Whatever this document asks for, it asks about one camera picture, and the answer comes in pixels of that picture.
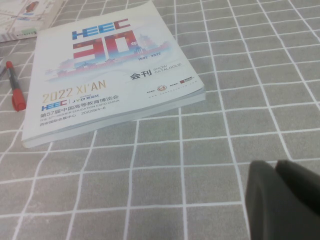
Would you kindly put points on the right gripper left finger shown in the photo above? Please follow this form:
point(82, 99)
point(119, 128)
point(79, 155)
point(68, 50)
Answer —
point(270, 212)

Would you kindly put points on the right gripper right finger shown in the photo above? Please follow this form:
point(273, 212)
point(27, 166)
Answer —
point(302, 185)

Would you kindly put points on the red marker pen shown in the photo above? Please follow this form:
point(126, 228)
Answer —
point(15, 85)

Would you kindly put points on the grey checkered tablecloth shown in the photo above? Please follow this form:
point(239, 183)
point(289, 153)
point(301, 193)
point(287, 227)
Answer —
point(225, 125)

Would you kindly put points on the white HEEC show catalogue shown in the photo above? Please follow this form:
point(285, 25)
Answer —
point(112, 82)

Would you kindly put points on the red-spined book with map cover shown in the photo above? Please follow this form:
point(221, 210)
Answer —
point(25, 15)

